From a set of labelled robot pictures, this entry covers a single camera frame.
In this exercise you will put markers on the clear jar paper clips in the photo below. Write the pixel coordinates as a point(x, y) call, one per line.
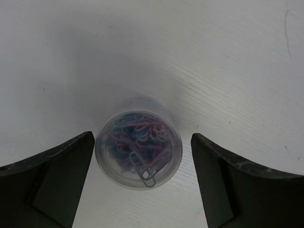
point(139, 147)

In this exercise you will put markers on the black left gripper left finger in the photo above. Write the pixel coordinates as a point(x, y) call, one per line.
point(44, 190)

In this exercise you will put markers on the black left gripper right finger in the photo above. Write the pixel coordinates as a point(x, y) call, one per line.
point(239, 193)

